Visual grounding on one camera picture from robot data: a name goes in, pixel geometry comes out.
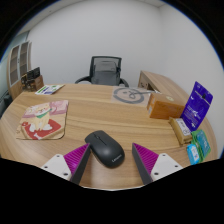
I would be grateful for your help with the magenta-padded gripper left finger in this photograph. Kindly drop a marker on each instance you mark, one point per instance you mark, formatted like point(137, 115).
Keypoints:
point(77, 160)

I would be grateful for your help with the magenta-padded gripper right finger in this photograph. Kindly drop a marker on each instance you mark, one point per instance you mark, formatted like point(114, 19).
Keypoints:
point(146, 160)

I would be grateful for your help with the black computer mouse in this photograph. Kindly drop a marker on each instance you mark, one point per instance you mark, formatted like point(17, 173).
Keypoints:
point(106, 150)

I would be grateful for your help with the dog print mouse pad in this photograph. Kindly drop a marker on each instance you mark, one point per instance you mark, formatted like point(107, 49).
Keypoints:
point(41, 120)

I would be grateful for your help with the tan snack packet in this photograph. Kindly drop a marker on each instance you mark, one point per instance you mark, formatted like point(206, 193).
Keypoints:
point(181, 130)

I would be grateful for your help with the blue packet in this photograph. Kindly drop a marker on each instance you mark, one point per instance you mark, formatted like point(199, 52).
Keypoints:
point(193, 154)

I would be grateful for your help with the orange-brown cardboard box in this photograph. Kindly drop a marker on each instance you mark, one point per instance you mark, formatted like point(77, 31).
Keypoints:
point(164, 108)

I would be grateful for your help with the green packet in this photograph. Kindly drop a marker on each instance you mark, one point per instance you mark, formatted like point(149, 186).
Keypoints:
point(202, 143)

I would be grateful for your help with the purple pouch package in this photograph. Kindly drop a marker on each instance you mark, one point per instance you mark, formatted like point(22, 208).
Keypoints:
point(196, 106)

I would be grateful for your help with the white green purple leaflet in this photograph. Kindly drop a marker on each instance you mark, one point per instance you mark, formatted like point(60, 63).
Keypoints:
point(50, 89)

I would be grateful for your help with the wooden side desk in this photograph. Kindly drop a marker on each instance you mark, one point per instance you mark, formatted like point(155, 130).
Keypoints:
point(160, 81)

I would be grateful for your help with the dark brown cardboard box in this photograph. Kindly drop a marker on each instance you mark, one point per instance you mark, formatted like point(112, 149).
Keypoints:
point(36, 84)

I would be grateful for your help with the grey backpack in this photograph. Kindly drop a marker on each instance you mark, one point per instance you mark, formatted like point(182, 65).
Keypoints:
point(105, 75)

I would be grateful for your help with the small brown cardboard box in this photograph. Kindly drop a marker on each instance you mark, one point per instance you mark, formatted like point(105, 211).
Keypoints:
point(24, 81)

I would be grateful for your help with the black cardboard box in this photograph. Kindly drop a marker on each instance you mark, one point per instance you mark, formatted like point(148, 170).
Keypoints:
point(33, 73)

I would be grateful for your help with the black mesh office chair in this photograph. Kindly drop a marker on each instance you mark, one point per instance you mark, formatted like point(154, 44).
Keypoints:
point(106, 59)

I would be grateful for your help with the wooden shelf unit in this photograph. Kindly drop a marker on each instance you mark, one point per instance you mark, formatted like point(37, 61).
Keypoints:
point(18, 66)

